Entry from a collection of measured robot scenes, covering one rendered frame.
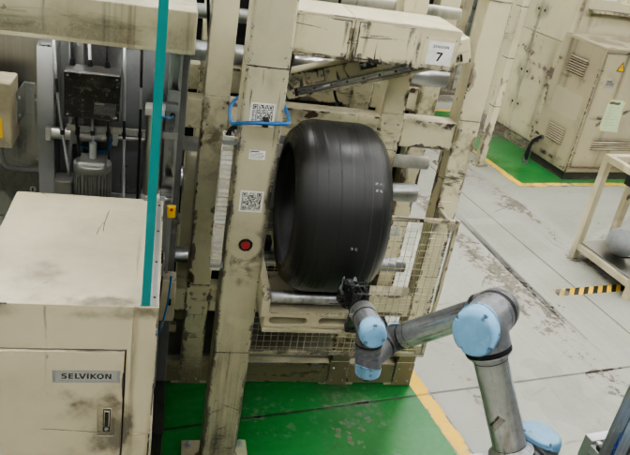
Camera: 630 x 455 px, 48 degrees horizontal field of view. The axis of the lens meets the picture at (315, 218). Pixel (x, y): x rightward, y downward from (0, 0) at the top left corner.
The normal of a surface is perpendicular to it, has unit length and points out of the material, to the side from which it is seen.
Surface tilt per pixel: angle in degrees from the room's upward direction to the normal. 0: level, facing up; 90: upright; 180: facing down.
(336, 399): 0
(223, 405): 90
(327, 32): 90
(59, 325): 90
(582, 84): 90
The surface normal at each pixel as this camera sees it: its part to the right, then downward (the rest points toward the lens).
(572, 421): 0.15, -0.89
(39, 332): 0.17, 0.46
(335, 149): 0.22, -0.57
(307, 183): -0.48, -0.20
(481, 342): -0.61, 0.15
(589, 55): -0.93, 0.02
